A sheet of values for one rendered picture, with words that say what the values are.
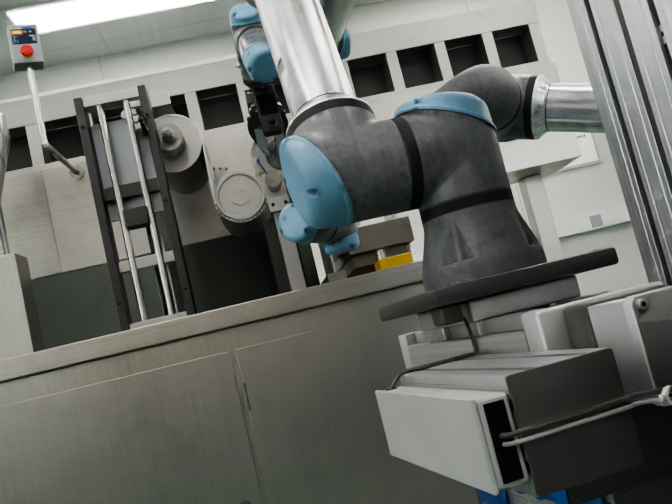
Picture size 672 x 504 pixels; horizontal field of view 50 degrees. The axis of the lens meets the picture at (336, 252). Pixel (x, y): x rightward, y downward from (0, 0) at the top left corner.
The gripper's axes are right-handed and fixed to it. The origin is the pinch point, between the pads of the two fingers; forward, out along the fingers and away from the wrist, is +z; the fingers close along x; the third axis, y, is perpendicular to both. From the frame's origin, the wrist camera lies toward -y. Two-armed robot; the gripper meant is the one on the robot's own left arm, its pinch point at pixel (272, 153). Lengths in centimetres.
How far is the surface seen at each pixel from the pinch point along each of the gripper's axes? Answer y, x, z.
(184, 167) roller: 4.9, 21.3, 2.3
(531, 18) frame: 50, -89, 7
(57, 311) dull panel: 7, 66, 42
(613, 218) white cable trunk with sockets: 157, -213, 214
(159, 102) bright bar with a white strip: 14.9, 23.5, -10.5
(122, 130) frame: 4.7, 32.3, -11.3
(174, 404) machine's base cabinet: -54, 31, 15
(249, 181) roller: -0.6, 6.9, 6.3
